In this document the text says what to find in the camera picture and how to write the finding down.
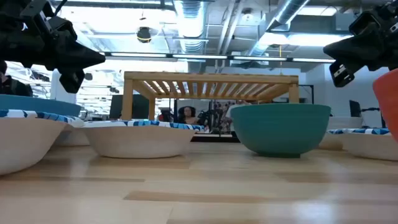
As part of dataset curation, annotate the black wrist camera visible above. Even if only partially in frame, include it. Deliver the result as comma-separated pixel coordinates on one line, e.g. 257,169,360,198
19,0,53,32
348,11,382,36

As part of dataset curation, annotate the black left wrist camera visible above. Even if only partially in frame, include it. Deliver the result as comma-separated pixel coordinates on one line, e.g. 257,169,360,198
19,0,53,32

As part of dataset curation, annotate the floral patterned cloth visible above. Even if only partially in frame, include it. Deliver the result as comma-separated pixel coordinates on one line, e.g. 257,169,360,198
211,101,233,134

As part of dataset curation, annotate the dark monitor on arm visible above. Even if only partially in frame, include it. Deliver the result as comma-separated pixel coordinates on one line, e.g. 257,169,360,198
349,99,363,118

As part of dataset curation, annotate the person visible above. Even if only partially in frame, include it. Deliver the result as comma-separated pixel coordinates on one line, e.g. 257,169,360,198
177,105,201,126
0,60,34,97

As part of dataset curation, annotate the orange bowl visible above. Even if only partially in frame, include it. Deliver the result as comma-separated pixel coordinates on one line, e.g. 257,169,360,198
372,68,398,142

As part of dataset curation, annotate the long ceiling light bar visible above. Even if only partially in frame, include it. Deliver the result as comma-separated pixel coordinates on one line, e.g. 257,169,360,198
104,51,336,64

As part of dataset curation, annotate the black ceiling dome camera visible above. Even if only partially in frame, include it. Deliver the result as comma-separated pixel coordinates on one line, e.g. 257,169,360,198
136,26,153,44

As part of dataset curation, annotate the blue patterned paper bowl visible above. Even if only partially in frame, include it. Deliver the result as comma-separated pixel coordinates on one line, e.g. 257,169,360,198
0,108,85,176
340,127,398,162
317,128,346,151
81,119,205,159
53,124,91,147

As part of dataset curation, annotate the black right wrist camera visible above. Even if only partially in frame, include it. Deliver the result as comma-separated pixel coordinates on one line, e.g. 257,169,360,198
348,11,382,36

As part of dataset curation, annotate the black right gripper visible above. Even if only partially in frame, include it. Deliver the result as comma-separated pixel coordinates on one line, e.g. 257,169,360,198
323,12,398,88

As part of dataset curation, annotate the dark computer monitor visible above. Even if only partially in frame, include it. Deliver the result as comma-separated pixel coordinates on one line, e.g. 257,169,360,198
108,94,150,121

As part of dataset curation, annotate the teal bowl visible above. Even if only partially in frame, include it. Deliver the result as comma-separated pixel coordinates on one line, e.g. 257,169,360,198
229,103,332,159

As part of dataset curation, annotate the wooden slatted shelf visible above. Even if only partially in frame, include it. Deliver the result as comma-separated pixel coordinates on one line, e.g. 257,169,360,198
121,71,300,121

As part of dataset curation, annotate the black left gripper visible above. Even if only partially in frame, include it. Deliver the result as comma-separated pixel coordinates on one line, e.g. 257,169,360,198
0,12,107,94

